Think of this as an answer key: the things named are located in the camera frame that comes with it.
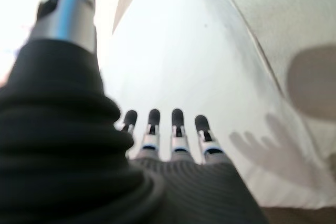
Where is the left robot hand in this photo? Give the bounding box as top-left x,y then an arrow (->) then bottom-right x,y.
0,0 -> 268,224

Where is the white bed sheet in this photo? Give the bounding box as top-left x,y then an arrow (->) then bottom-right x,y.
97,0 -> 336,209

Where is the brown bed frame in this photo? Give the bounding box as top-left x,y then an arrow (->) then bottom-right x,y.
261,205 -> 336,224

